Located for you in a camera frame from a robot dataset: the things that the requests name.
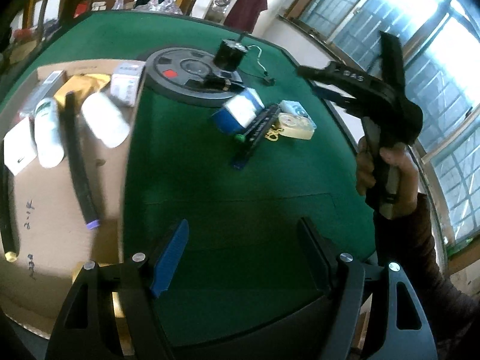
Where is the black pen purple cap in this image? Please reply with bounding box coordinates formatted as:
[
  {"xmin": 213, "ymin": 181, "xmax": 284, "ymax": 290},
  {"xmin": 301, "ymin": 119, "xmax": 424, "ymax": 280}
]
[{"xmin": 64, "ymin": 91, "xmax": 100, "ymax": 230}]

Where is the blue white medicine box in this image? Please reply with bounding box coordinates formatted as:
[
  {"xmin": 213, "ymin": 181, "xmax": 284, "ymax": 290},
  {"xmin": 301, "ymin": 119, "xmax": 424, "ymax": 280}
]
[{"xmin": 211, "ymin": 88, "xmax": 264, "ymax": 135}]

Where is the white medicine bottle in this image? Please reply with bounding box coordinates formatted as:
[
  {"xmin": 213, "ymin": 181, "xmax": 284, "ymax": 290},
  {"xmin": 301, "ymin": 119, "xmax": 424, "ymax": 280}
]
[{"xmin": 80, "ymin": 92, "xmax": 130, "ymax": 149}]

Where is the black pen gold band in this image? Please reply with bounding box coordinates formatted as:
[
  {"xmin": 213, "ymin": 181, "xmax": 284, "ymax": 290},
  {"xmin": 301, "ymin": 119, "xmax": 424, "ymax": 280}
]
[{"xmin": 1, "ymin": 165, "xmax": 18, "ymax": 263}]

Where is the grey barcode box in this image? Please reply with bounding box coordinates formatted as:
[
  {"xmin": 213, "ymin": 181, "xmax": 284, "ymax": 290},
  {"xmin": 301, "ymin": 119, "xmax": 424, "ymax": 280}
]
[{"xmin": 110, "ymin": 61, "xmax": 145, "ymax": 107}]

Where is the white power adapter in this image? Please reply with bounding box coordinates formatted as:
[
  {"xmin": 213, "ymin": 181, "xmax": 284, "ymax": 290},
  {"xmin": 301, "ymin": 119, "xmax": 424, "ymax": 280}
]
[{"xmin": 3, "ymin": 118, "xmax": 37, "ymax": 176}]

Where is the person right forearm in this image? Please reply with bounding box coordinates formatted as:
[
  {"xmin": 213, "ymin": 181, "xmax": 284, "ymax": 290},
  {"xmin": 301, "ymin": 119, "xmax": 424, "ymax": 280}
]
[{"xmin": 373, "ymin": 193, "xmax": 479, "ymax": 359}]

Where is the person right hand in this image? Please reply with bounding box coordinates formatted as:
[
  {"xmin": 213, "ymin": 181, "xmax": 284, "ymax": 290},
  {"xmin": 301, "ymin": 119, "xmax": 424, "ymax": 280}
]
[{"xmin": 355, "ymin": 136, "xmax": 419, "ymax": 219}]

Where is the light blue tissue pack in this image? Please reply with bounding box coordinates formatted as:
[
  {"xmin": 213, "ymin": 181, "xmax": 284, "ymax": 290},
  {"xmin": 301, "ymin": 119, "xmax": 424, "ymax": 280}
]
[{"xmin": 279, "ymin": 100, "xmax": 317, "ymax": 129}]

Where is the cream yellow cartoon case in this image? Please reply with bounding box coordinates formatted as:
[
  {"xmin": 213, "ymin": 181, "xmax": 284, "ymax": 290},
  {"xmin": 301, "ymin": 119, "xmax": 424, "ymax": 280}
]
[{"xmin": 276, "ymin": 112, "xmax": 315, "ymax": 141}]

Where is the black pen blue cap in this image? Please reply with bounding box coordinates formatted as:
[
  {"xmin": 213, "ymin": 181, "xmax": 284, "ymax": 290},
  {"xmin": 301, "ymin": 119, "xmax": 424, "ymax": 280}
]
[{"xmin": 231, "ymin": 114, "xmax": 278, "ymax": 170}]

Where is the black pen green cap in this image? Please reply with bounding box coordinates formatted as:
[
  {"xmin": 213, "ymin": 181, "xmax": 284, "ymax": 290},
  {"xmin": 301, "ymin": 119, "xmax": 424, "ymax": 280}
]
[{"xmin": 234, "ymin": 103, "xmax": 280, "ymax": 142}]

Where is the white tube bottle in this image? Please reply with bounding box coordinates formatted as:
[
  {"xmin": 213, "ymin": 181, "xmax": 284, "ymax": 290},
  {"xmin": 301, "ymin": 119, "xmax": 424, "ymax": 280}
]
[{"xmin": 34, "ymin": 97, "xmax": 64, "ymax": 168}]

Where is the black cylindrical motor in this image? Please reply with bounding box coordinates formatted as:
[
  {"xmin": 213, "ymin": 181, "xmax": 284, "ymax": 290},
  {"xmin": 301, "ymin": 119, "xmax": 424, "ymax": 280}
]
[{"xmin": 213, "ymin": 33, "xmax": 248, "ymax": 72}]

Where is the cardboard box tray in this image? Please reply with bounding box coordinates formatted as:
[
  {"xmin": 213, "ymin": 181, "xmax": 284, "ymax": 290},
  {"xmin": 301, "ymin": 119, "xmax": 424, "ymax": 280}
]
[{"xmin": 0, "ymin": 58, "xmax": 147, "ymax": 340}]

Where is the maroon cloth on chair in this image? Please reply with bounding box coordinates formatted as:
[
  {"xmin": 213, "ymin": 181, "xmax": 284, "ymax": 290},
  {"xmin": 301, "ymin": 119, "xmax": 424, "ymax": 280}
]
[{"xmin": 224, "ymin": 0, "xmax": 268, "ymax": 33}]

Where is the small black gold item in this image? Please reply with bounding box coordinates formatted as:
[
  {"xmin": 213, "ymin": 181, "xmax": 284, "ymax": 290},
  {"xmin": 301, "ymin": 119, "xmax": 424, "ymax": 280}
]
[{"xmin": 202, "ymin": 75, "xmax": 245, "ymax": 93}]

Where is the round grey table console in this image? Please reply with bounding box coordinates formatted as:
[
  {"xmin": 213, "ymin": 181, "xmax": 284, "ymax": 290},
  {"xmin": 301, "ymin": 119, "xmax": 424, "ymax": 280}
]
[{"xmin": 145, "ymin": 46, "xmax": 245, "ymax": 108}]

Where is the pile of clothes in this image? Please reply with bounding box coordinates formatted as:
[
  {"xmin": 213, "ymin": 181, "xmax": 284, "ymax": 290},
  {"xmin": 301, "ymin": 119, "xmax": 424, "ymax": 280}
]
[{"xmin": 133, "ymin": 0, "xmax": 183, "ymax": 15}]

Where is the yellow keychain cord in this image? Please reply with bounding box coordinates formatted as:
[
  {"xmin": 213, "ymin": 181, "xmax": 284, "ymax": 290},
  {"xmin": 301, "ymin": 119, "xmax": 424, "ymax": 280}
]
[{"xmin": 264, "ymin": 123, "xmax": 283, "ymax": 143}]

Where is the window with wooden frame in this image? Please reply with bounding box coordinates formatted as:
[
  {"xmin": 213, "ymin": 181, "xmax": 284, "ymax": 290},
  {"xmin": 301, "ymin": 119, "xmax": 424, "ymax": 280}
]
[{"xmin": 281, "ymin": 0, "xmax": 479, "ymax": 273}]

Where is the white wire with plug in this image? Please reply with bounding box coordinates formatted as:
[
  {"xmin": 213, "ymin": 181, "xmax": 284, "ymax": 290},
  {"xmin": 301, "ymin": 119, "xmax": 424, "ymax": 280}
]
[{"xmin": 239, "ymin": 44, "xmax": 277, "ymax": 86}]

